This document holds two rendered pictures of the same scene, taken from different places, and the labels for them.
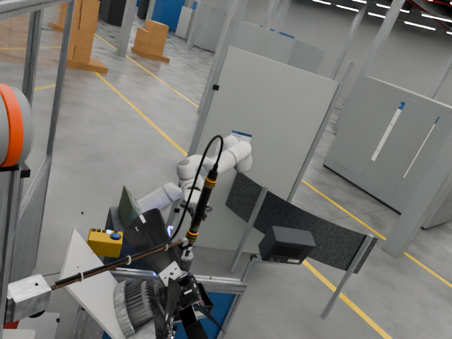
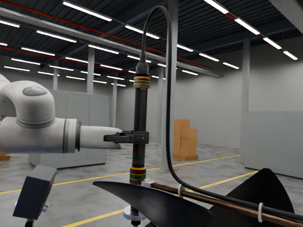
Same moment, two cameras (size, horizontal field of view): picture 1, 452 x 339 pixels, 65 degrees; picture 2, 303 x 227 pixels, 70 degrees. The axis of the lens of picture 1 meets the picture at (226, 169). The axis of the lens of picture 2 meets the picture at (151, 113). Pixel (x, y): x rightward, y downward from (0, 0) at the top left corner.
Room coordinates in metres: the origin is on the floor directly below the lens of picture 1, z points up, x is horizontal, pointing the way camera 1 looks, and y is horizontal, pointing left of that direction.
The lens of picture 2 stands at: (1.13, 0.62, 1.54)
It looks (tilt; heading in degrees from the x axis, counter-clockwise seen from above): 1 degrees up; 275
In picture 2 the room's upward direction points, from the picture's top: 2 degrees clockwise
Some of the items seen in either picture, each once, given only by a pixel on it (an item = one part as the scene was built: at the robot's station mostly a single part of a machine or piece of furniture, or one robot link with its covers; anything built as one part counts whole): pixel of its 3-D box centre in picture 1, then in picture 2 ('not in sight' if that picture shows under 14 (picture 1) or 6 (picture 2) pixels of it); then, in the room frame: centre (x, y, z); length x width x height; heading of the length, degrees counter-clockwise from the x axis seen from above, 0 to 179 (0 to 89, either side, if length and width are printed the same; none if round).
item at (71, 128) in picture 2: (192, 192); (71, 135); (1.37, 0.10, 1.49); 0.09 x 0.03 x 0.08; 111
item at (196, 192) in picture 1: (194, 200); (98, 136); (1.31, 0.08, 1.50); 0.11 x 0.10 x 0.07; 21
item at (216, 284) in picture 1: (171, 280); not in sight; (1.58, 0.08, 0.82); 0.90 x 0.04 x 0.08; 111
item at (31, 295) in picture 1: (24, 298); not in sight; (0.69, 0.39, 1.38); 0.10 x 0.07 x 0.08; 146
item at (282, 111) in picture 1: (251, 157); not in sight; (3.24, -0.19, 1.10); 1.21 x 0.05 x 2.20; 111
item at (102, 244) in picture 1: (103, 243); not in sight; (1.44, 0.45, 1.02); 0.16 x 0.10 x 0.11; 111
